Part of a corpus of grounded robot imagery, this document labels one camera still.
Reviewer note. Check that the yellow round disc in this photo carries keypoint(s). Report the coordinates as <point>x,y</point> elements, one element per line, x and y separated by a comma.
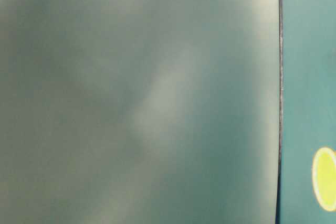
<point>323,178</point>

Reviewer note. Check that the large blurred grey panel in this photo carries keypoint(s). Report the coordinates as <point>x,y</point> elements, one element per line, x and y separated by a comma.
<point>139,111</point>

